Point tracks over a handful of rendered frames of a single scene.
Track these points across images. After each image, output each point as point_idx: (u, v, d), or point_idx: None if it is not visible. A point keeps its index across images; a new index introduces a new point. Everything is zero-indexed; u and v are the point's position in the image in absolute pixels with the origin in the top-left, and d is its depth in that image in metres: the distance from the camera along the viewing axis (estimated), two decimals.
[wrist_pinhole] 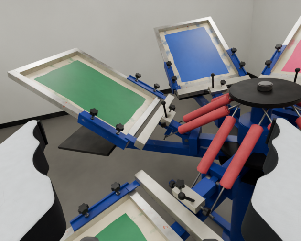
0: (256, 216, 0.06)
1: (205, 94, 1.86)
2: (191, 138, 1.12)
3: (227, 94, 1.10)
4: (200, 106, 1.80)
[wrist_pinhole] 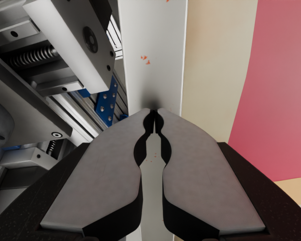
0: (173, 208, 0.06)
1: None
2: None
3: None
4: None
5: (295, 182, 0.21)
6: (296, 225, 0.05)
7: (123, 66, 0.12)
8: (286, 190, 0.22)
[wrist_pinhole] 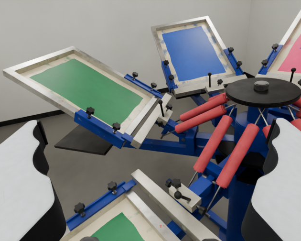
0: (256, 216, 0.06)
1: (202, 93, 1.86)
2: (188, 137, 1.12)
3: (224, 93, 1.10)
4: (198, 105, 1.80)
5: None
6: None
7: None
8: None
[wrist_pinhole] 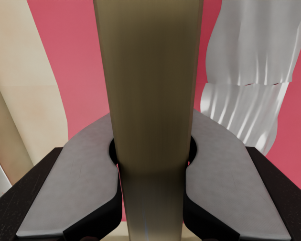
0: (194, 205, 0.06)
1: None
2: None
3: None
4: None
5: None
6: None
7: None
8: None
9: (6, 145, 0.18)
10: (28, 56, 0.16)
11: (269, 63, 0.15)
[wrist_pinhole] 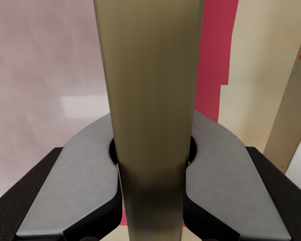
0: (194, 205, 0.06)
1: None
2: None
3: None
4: None
5: None
6: None
7: None
8: None
9: None
10: None
11: None
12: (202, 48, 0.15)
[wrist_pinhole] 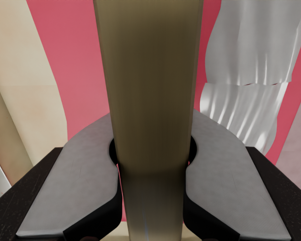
0: (194, 205, 0.06)
1: None
2: None
3: None
4: None
5: None
6: None
7: None
8: None
9: (5, 145, 0.18)
10: (28, 55, 0.16)
11: (269, 63, 0.15)
12: None
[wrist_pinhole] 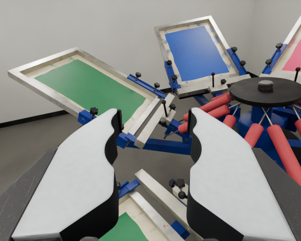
0: (197, 205, 0.06)
1: (205, 93, 1.86)
2: (191, 137, 1.12)
3: (228, 93, 1.10)
4: (201, 105, 1.79)
5: None
6: None
7: None
8: None
9: None
10: None
11: None
12: None
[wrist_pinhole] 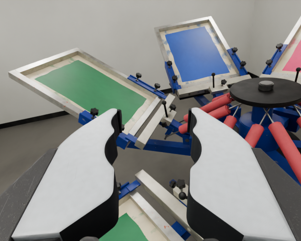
0: (197, 205, 0.06)
1: (206, 93, 1.86)
2: (192, 137, 1.11)
3: (228, 94, 1.10)
4: (201, 106, 1.79)
5: None
6: None
7: None
8: None
9: None
10: None
11: None
12: None
